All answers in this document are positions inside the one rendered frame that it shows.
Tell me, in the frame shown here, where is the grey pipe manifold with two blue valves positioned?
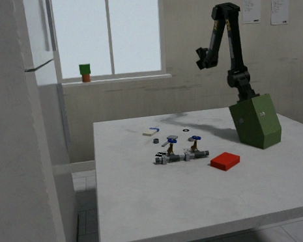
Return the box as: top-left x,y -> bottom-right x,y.
155,135 -> 209,165

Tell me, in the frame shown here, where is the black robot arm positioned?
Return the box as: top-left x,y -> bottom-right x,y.
196,3 -> 260,103

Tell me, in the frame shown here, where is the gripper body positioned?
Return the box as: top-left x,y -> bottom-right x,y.
196,60 -> 204,69

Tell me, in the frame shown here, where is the red flat block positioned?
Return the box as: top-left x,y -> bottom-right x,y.
210,152 -> 240,171

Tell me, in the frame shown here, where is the black square tag with white marking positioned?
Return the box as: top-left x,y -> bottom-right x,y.
155,152 -> 166,157

